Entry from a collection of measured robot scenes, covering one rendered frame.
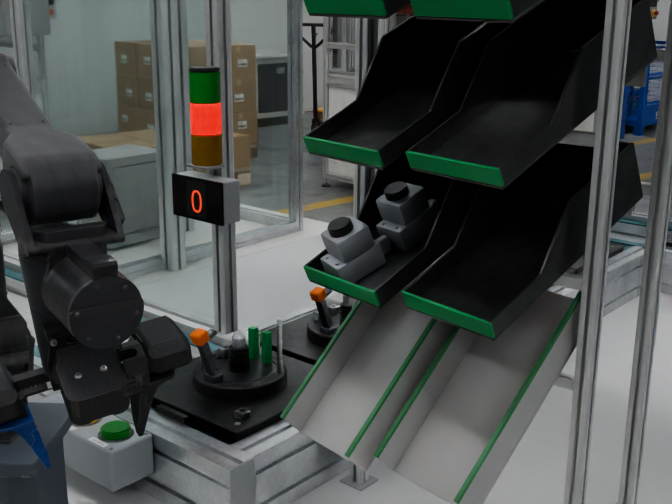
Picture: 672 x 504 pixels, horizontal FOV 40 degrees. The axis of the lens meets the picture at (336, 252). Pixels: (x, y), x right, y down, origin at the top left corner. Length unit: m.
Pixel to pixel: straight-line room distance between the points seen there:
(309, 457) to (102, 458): 0.28
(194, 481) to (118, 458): 0.10
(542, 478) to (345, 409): 0.36
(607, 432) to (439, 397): 0.48
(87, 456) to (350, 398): 0.37
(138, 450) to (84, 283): 0.62
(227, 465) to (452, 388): 0.30
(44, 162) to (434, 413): 0.59
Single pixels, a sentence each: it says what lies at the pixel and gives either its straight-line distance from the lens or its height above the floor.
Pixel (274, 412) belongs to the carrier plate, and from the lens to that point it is 1.29.
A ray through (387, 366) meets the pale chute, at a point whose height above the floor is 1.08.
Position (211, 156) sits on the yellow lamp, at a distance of 1.49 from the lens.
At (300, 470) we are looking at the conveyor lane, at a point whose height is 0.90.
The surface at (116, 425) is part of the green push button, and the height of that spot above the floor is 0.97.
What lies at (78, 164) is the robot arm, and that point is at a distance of 0.73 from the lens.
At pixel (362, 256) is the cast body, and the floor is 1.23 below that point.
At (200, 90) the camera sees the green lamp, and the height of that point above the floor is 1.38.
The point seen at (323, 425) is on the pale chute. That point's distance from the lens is 1.18.
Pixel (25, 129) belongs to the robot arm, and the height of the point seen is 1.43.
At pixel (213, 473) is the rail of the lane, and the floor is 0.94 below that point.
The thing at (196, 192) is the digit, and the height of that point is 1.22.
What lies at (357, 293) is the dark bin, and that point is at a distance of 1.06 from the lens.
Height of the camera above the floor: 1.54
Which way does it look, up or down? 16 degrees down
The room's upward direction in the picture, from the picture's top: straight up
